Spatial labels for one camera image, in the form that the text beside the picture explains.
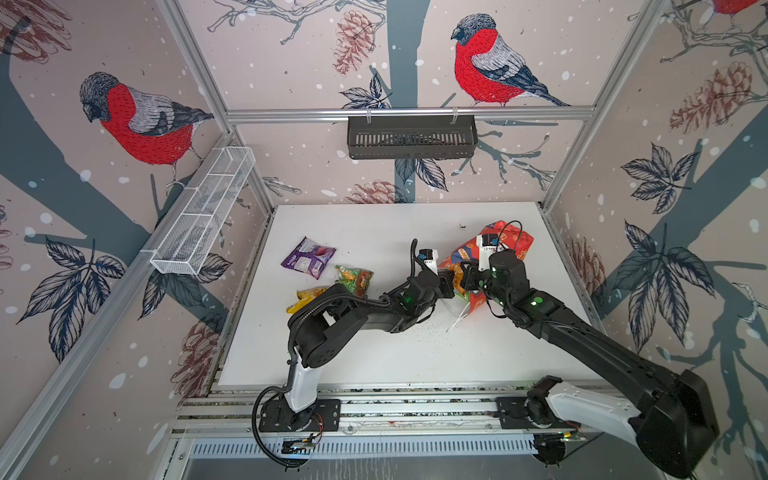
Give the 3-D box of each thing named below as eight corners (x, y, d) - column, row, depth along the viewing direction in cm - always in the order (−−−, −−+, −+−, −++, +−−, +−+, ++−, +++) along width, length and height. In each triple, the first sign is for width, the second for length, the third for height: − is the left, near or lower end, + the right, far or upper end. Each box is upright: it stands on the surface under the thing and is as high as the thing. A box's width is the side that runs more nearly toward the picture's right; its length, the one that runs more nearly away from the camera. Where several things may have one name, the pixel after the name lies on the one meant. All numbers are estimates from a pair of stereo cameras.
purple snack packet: (285, 266, 105) (282, 260, 102) (304, 242, 112) (301, 236, 109) (317, 279, 101) (315, 272, 98) (335, 253, 108) (333, 247, 105)
